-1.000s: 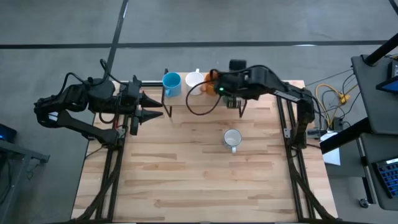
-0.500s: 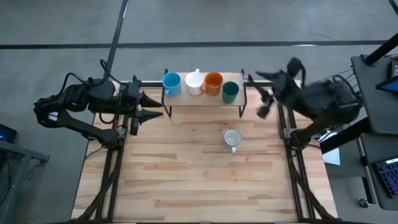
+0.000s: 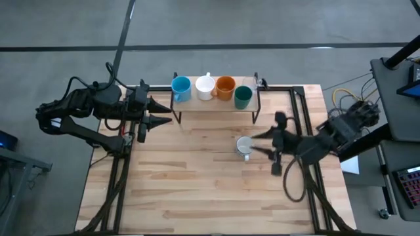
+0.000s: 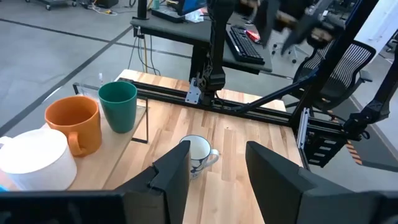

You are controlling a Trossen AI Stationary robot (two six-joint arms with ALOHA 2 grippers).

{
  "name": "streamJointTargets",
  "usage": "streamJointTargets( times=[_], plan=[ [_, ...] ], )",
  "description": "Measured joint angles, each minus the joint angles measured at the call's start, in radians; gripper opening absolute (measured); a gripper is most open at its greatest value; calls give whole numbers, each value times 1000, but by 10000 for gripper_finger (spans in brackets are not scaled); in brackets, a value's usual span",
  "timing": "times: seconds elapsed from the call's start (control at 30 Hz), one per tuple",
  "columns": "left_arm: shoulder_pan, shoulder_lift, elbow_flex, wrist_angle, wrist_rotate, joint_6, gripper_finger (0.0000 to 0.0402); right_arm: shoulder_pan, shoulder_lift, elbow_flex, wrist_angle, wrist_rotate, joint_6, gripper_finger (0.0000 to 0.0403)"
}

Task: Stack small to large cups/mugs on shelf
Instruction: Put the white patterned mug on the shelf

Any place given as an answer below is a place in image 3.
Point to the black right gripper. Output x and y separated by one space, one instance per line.
288 142

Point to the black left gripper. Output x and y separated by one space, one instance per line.
138 105

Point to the floral print mug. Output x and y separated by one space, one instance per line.
243 145

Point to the blue faceted mug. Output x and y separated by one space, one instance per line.
181 86

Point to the green cup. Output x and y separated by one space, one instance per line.
243 96

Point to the white mug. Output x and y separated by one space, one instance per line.
205 86

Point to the orange faceted mug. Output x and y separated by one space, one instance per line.
225 88

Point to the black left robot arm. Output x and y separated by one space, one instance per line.
82 101

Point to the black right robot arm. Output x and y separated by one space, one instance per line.
341 131

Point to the wooden shelf with black legs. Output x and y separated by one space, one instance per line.
213 105

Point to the white paper sheet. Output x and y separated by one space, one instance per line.
349 167

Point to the black slanted beam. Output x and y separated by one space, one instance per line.
364 144

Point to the dark grey low desk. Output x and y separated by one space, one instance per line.
393 154

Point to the grey caster wheel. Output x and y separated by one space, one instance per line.
384 213

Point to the grey metal stand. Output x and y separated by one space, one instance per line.
19 157

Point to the laptop with lit keyboard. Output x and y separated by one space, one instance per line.
410 187

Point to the black device with blue light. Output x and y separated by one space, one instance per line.
6 142

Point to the tablet with blue screen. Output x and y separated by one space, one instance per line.
411 90

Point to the black slanted pole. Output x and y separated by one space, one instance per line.
402 54

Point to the black aluminium table frame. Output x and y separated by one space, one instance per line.
294 101

